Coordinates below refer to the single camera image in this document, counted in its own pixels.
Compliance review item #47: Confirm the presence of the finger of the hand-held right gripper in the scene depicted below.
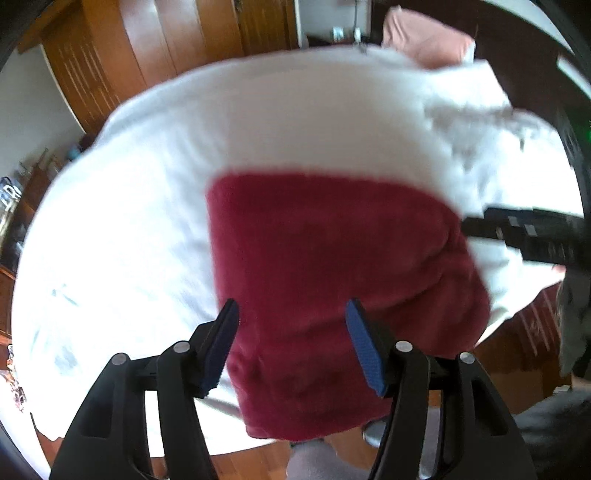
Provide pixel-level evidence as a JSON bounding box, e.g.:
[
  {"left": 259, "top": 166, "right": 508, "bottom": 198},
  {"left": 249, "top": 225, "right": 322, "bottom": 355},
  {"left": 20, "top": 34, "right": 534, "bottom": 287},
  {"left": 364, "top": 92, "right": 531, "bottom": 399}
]
[{"left": 462, "top": 206, "right": 589, "bottom": 268}]

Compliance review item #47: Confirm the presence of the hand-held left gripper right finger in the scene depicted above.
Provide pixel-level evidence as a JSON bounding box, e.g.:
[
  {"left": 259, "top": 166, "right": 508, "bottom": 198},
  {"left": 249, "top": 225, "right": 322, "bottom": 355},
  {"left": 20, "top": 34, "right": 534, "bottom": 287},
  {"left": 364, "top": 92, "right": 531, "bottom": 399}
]
[{"left": 345, "top": 298, "right": 539, "bottom": 480}]

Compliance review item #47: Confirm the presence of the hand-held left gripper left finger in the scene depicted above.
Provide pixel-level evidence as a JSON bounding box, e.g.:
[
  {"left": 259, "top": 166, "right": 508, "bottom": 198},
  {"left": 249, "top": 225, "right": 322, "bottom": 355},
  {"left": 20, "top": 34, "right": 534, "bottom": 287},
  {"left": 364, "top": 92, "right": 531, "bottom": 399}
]
[{"left": 48, "top": 298, "right": 240, "bottom": 480}]

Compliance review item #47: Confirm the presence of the red fleece towel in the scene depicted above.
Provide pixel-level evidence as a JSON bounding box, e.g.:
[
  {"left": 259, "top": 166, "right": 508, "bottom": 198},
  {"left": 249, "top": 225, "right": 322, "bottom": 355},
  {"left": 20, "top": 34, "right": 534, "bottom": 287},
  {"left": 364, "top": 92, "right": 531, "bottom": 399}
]
[{"left": 205, "top": 172, "right": 492, "bottom": 441}]

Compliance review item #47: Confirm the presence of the grey slipper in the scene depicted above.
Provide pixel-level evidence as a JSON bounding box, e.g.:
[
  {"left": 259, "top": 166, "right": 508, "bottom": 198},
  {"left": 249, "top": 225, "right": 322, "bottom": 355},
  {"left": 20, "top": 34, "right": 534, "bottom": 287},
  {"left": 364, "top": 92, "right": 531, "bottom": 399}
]
[{"left": 286, "top": 440, "right": 372, "bottom": 480}]

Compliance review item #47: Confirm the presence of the pink pillow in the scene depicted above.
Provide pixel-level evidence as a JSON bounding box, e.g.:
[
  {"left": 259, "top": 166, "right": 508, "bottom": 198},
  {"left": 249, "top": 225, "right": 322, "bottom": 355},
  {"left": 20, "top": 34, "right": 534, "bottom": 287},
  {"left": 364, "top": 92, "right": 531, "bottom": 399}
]
[{"left": 381, "top": 6, "right": 476, "bottom": 70}]

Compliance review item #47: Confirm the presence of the person's dark clothing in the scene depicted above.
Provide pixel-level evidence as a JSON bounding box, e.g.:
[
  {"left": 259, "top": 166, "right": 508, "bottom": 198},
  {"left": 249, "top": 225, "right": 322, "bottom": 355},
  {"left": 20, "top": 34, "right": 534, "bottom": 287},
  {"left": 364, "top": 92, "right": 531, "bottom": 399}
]
[{"left": 512, "top": 383, "right": 591, "bottom": 480}]

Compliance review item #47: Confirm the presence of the wooden sideboard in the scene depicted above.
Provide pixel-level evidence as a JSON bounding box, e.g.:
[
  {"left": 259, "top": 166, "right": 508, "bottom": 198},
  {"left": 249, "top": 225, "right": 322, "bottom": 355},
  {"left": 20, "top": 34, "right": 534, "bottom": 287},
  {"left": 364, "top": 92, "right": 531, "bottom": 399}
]
[{"left": 0, "top": 134, "right": 88, "bottom": 333}]

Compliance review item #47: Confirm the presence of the wooden wardrobe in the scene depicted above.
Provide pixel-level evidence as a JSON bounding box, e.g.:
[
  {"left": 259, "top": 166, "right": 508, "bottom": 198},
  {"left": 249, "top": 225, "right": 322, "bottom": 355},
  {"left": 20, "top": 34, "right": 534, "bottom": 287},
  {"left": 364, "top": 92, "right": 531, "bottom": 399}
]
[{"left": 41, "top": 0, "right": 301, "bottom": 134}]

